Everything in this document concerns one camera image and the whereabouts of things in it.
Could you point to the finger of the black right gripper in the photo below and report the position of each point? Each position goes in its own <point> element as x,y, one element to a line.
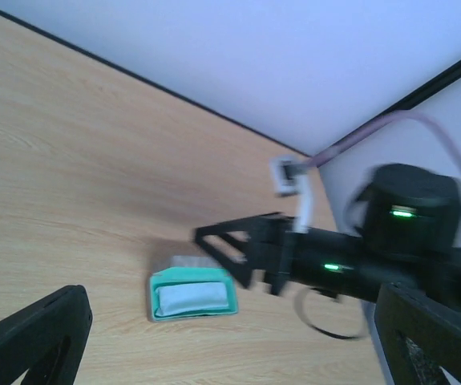
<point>254,237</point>

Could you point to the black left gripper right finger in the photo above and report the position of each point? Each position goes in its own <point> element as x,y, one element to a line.
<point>420,338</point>

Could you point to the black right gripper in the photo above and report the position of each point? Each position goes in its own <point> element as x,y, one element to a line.
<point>407,236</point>

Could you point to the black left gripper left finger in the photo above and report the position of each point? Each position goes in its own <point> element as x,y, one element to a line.
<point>44,342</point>

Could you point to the grey leather glasses case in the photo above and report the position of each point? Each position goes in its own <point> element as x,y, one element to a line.
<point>184,269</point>

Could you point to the blue cleaning cloth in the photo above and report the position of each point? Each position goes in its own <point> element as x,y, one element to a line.
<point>185,298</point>

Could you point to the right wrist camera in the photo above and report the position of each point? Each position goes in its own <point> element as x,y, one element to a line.
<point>290,178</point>

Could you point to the black enclosure frame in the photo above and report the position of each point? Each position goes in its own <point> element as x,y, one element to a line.
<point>302,72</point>

